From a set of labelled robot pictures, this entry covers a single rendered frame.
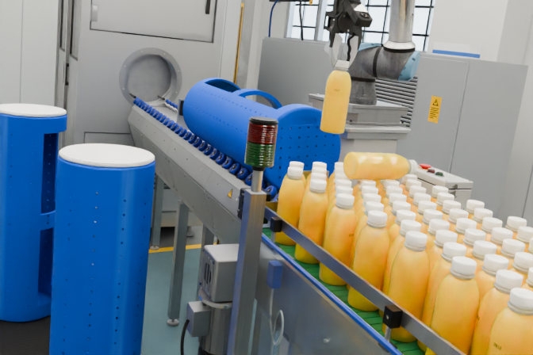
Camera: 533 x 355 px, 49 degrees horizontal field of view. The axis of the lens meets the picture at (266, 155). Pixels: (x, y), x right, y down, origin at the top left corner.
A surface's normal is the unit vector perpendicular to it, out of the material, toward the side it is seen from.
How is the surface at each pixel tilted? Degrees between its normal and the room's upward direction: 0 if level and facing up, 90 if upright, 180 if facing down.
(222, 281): 90
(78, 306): 90
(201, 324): 90
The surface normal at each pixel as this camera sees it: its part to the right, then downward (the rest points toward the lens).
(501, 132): 0.51, 0.22
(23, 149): 0.21, 0.22
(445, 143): -0.85, 0.00
